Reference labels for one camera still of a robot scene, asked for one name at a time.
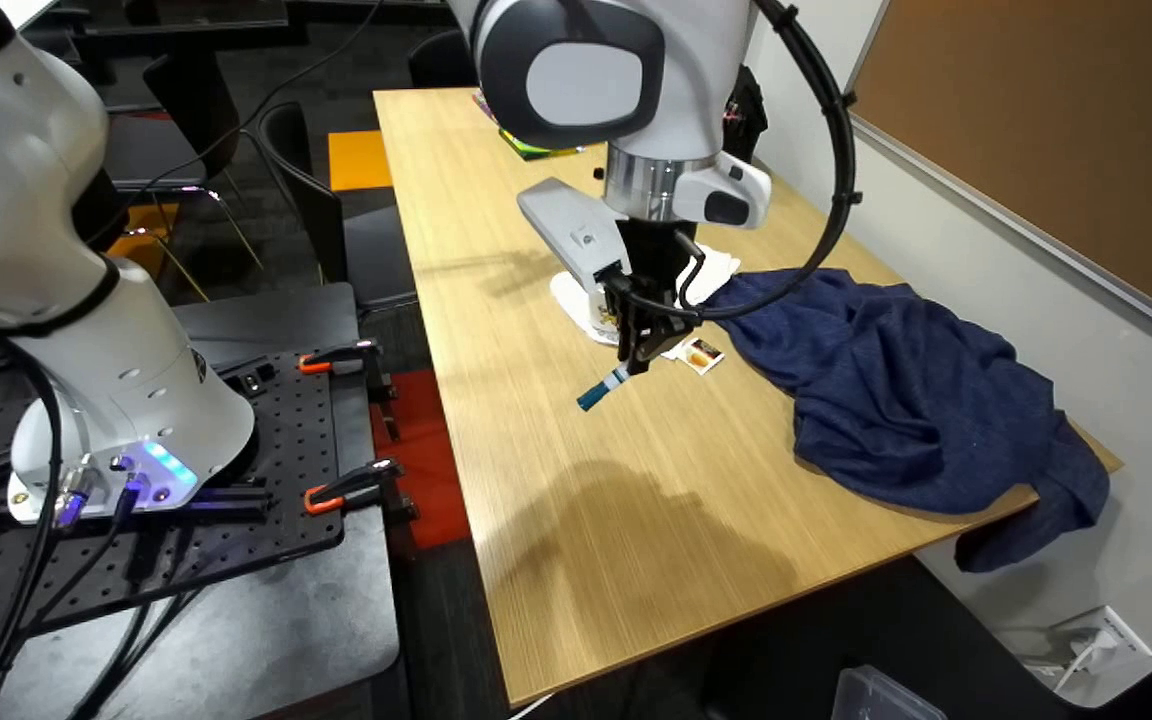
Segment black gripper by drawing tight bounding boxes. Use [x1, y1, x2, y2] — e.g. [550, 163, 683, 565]
[605, 217, 710, 380]

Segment green marker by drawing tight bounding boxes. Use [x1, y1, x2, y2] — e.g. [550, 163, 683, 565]
[577, 364, 637, 418]

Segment orange tea bag sachet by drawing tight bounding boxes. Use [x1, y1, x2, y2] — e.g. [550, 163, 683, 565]
[682, 334, 727, 380]

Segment green flat item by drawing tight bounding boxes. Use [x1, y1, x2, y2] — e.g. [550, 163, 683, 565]
[491, 124, 562, 163]

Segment black bag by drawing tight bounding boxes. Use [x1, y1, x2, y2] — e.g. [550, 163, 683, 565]
[721, 59, 771, 167]

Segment dark blue cloth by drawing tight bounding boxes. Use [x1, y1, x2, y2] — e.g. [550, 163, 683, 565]
[703, 264, 1118, 575]

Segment orange black clamp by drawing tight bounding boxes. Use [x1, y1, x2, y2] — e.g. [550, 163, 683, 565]
[294, 335, 385, 386]
[300, 456, 406, 521]

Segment black office chair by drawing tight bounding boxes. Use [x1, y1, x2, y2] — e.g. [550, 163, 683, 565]
[258, 88, 401, 290]

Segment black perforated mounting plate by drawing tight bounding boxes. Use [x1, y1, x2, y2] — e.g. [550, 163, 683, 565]
[0, 349, 354, 667]

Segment clear plastic container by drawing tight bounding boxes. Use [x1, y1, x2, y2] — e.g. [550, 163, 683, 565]
[829, 665, 955, 720]

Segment brown cork board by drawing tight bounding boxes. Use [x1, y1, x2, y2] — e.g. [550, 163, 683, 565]
[849, 0, 1152, 344]

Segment grey robot stand table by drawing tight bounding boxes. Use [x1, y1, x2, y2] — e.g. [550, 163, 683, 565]
[0, 276, 407, 720]

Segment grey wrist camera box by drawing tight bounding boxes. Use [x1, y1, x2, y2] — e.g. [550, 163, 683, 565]
[517, 171, 637, 324]

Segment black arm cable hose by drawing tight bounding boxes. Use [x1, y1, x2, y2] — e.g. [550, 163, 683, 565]
[629, 0, 865, 327]

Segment black base cables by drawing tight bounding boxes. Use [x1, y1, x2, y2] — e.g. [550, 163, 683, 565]
[0, 335, 211, 720]

